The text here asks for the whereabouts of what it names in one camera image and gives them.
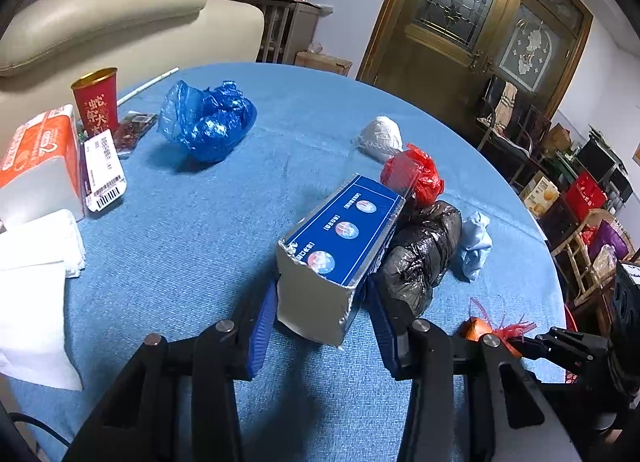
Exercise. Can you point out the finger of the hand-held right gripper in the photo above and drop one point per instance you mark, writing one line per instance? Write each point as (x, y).
(575, 344)

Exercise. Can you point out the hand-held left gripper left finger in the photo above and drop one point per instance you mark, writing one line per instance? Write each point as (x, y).
(262, 327)

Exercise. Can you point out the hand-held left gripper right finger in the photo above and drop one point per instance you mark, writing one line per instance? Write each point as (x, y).
(385, 334)

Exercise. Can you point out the black plastic bag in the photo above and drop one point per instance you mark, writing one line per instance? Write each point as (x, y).
(425, 252)

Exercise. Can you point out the blue and silver carton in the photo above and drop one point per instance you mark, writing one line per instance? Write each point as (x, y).
(345, 232)

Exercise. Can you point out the light blue plastic bag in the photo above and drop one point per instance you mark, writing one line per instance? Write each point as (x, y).
(472, 242)

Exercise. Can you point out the red plastic bag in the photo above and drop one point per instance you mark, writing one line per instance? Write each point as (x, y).
(425, 177)

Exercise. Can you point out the wicker chair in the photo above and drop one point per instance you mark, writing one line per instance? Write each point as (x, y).
(580, 252)

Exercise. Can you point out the blue tablecloth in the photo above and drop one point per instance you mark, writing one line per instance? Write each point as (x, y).
(200, 242)

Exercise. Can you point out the red crate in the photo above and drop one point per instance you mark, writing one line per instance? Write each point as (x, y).
(585, 194)

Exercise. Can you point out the orange fruit box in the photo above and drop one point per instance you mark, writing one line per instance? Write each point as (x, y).
(542, 197)

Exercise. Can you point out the white plastic bag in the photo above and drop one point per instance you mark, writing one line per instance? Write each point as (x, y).
(380, 137)

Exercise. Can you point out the white labelled packet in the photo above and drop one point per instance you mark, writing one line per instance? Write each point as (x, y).
(102, 167)

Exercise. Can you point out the white paper tissue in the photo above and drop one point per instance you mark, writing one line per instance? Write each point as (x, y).
(30, 322)

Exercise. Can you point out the folded white napkin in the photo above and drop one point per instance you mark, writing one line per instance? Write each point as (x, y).
(45, 239)

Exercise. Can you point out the dark red snack packet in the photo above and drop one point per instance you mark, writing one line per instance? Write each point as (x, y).
(132, 130)

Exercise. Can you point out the dark metal chair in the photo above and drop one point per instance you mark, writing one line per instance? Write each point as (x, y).
(505, 107)

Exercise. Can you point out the wooden glass door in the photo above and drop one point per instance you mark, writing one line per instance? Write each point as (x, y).
(430, 72)

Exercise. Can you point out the white straw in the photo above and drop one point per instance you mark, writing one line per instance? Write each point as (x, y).
(150, 85)

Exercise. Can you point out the cardboard box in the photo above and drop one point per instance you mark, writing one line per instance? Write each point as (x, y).
(322, 62)

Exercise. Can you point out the red paper cup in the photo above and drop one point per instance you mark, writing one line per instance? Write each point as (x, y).
(97, 102)

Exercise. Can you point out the orange tissue pack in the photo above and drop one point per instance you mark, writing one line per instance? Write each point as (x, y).
(40, 157)

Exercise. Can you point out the radiator cabinet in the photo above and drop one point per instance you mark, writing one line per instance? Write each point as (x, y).
(300, 27)

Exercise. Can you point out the beige leather sofa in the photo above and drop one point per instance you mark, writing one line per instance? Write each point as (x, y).
(100, 17)

